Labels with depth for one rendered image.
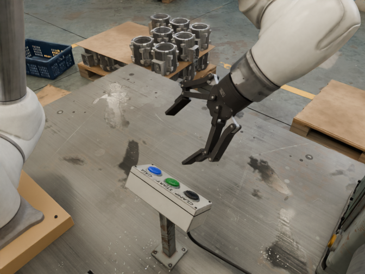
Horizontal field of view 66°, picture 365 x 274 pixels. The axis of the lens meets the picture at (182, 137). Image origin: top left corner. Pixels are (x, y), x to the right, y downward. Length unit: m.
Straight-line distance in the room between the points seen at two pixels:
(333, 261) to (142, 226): 0.48
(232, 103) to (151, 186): 0.23
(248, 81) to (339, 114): 2.10
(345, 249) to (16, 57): 0.83
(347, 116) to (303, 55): 2.12
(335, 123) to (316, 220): 1.61
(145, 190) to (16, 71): 0.41
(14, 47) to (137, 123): 0.57
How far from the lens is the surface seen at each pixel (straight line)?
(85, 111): 1.27
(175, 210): 0.54
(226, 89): 0.54
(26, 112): 0.82
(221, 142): 0.57
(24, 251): 0.84
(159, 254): 0.79
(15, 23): 0.71
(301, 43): 0.48
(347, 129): 2.45
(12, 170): 0.80
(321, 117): 2.49
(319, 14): 0.48
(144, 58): 2.49
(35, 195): 0.94
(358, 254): 0.59
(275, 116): 2.61
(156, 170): 0.59
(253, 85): 0.51
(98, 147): 1.08
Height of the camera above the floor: 1.52
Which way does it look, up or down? 42 degrees down
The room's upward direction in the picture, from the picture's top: straight up
